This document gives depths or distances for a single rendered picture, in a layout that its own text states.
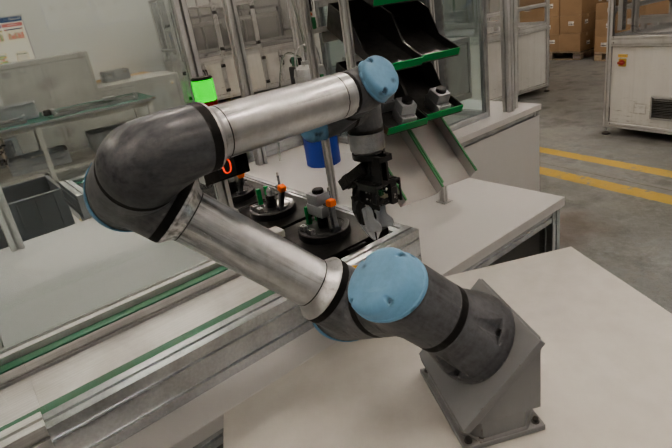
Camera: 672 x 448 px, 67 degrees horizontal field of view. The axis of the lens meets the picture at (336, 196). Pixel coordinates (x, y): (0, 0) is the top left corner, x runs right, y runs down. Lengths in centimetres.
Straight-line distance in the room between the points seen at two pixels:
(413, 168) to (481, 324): 74
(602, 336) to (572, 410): 22
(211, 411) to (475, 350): 51
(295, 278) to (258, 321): 29
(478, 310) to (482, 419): 17
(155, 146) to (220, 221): 18
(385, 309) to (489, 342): 18
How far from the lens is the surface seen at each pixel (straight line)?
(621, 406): 101
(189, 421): 106
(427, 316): 77
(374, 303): 75
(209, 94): 123
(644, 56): 522
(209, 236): 78
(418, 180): 147
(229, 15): 237
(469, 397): 88
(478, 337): 83
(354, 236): 131
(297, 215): 150
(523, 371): 85
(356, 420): 96
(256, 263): 80
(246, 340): 110
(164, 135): 66
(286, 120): 74
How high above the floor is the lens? 153
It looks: 21 degrees down
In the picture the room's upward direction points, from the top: 9 degrees counter-clockwise
